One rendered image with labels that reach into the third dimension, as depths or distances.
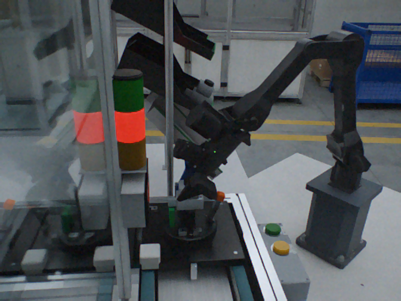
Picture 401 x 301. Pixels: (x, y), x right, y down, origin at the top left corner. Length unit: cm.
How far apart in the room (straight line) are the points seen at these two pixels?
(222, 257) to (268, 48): 415
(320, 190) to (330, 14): 880
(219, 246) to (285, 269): 16
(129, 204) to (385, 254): 80
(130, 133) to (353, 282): 71
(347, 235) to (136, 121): 67
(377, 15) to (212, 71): 594
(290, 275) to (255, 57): 415
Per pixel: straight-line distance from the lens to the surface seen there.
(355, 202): 98
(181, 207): 89
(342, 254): 108
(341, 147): 94
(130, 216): 62
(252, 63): 488
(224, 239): 93
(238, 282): 86
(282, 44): 489
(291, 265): 90
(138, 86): 56
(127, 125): 58
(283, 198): 131
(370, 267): 113
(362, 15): 994
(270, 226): 98
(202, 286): 88
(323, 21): 967
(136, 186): 61
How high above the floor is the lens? 156
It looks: 27 degrees down
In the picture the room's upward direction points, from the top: 1 degrees clockwise
